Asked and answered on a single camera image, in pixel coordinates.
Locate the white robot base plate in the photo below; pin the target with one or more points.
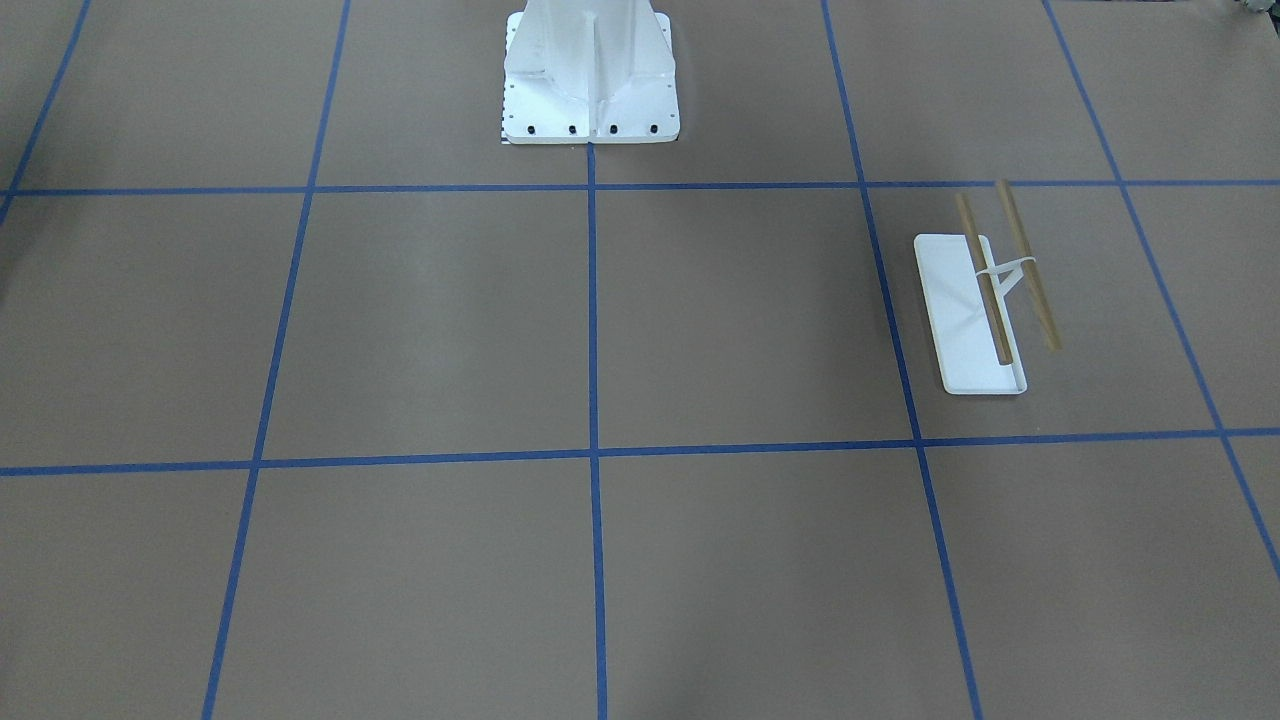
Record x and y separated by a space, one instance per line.
589 72

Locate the white towel rack with wooden bars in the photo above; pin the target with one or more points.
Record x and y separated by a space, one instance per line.
966 292

